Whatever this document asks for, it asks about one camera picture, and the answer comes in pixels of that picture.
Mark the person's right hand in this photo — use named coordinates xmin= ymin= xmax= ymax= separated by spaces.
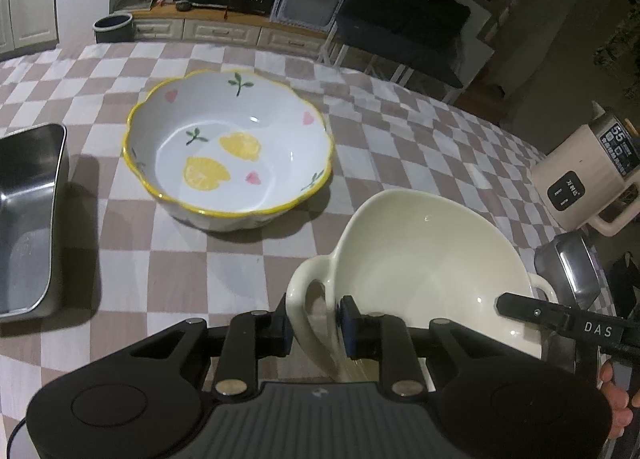
xmin=600 ymin=361 xmax=639 ymax=439

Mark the lemon-pattern white bowl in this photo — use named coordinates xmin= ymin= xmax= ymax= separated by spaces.
xmin=122 ymin=70 xmax=334 ymax=233

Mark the dark waste bin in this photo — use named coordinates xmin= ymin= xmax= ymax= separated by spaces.
xmin=92 ymin=12 xmax=134 ymax=43

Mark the large rectangular steel tray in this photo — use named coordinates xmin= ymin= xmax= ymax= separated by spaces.
xmin=0 ymin=123 xmax=68 ymax=323

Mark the small rectangular steel tray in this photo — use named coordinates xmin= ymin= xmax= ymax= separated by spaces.
xmin=534 ymin=231 xmax=608 ymax=311

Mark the white low drawer cabinet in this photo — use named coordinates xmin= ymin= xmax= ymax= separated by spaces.
xmin=132 ymin=5 xmax=326 ymax=58

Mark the checkered tablecloth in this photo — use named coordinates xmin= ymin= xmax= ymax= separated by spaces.
xmin=1 ymin=42 xmax=560 ymax=437

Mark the dark folding chair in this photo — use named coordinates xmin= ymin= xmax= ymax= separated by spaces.
xmin=319 ymin=0 xmax=494 ymax=103

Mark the white kitchen cabinet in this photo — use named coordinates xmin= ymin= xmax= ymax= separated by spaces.
xmin=1 ymin=0 xmax=58 ymax=58

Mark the cream two-handled ceramic bowl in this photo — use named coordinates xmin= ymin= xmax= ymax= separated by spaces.
xmin=285 ymin=190 xmax=558 ymax=381

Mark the beige electric kettle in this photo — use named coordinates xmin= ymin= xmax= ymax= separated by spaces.
xmin=530 ymin=103 xmax=639 ymax=237

